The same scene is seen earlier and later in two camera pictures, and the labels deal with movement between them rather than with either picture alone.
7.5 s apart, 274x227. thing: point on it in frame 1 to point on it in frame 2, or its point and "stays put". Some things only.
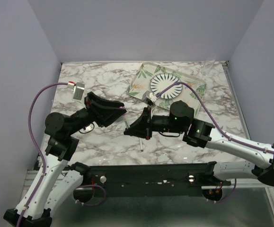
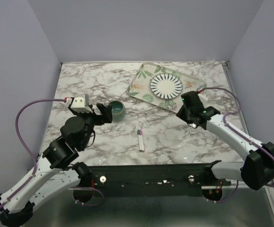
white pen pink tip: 127,125 to 142,143
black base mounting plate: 150,179 stays put
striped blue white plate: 161,81 stays put
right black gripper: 140,128 to 180,114
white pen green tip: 141,144 stays put
